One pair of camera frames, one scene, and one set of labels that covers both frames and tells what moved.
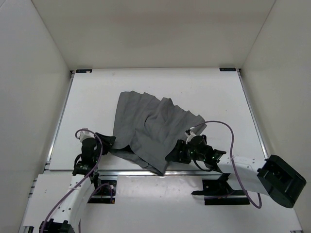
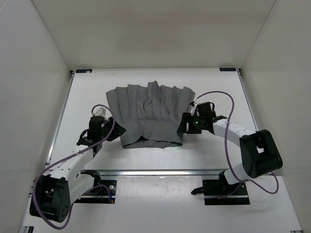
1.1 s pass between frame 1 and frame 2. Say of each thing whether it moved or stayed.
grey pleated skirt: moved
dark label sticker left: stayed
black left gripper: moved
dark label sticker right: stayed
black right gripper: moved
